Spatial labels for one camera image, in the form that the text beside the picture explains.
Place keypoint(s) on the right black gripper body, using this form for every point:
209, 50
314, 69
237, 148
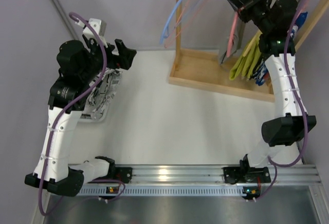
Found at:
251, 7

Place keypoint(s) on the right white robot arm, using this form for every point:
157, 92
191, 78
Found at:
275, 19

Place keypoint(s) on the pink hanger right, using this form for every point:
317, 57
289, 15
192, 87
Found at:
306, 3

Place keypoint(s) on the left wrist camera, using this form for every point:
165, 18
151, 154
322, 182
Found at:
99, 27

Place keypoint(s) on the white plastic basket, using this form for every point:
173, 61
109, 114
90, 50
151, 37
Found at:
102, 111

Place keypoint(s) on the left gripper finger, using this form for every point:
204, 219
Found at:
125, 59
120, 46

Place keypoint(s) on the pink trouser hanger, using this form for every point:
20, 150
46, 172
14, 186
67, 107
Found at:
231, 36

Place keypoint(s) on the grey trousers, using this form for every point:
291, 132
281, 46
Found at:
237, 42

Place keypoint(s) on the aluminium rail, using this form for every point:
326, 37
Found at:
211, 174

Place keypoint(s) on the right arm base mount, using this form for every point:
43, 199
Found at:
235, 174

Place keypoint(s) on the blue patterned trousers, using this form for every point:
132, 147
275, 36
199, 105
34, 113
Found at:
261, 74

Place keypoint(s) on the blue hanger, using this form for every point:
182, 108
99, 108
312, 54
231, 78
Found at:
177, 10

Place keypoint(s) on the green trousers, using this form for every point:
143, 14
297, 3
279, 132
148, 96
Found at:
246, 65

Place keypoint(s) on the black white printed cloth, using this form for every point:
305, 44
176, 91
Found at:
102, 90

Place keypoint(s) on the wooden clothes rack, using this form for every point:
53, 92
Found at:
198, 69

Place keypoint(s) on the slotted cable duct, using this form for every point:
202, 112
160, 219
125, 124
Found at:
168, 190

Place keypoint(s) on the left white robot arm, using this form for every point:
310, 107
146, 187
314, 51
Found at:
82, 67

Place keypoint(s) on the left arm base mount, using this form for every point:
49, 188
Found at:
121, 173

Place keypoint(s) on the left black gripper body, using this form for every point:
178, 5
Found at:
119, 59

